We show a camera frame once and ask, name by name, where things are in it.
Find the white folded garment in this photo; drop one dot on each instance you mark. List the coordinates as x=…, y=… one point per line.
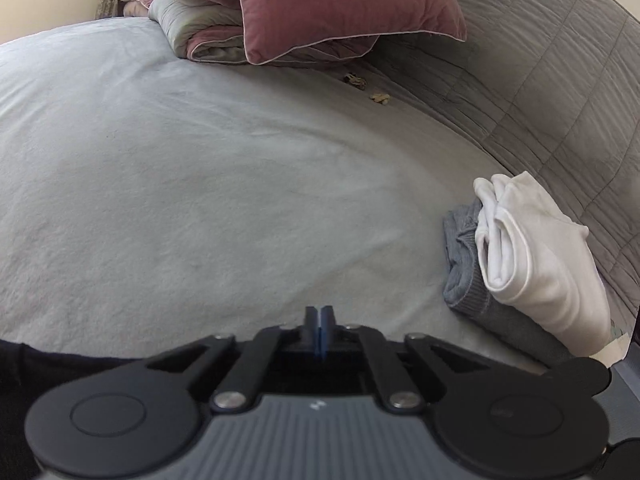
x=530, y=250

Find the grey quilted headboard cover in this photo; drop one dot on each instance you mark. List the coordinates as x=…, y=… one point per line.
x=550, y=85

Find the grey folded sweater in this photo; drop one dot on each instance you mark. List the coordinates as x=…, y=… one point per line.
x=462, y=270

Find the folded grey pink quilt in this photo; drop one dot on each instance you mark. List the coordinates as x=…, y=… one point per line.
x=200, y=20

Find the large pink pillow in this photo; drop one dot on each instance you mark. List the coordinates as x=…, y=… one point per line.
x=340, y=5

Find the black shirt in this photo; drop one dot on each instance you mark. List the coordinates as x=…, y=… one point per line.
x=50, y=375

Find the small speckled trinket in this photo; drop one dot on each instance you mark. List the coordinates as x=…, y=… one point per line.
x=355, y=80

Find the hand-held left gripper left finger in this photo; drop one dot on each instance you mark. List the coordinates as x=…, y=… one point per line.
x=312, y=322

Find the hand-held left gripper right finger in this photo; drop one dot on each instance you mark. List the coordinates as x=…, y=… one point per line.
x=327, y=322

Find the white paper sheet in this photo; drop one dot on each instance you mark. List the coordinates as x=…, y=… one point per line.
x=617, y=350

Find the small beige trinket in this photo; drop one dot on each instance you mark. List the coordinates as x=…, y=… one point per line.
x=380, y=98

